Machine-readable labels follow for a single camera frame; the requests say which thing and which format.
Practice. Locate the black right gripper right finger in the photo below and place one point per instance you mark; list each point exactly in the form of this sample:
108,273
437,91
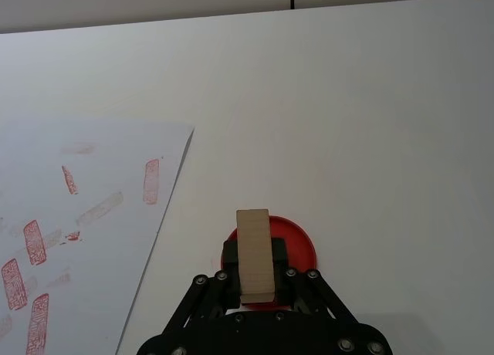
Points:
278,262

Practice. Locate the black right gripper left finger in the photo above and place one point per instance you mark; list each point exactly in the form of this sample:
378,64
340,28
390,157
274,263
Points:
231,262

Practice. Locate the tan wooden stamp block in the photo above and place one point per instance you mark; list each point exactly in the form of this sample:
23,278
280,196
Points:
252,254

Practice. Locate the round red ink pad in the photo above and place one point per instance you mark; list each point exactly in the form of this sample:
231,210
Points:
297,247

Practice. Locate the white paper with red stamps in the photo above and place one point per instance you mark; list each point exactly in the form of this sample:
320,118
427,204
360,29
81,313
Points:
96,235

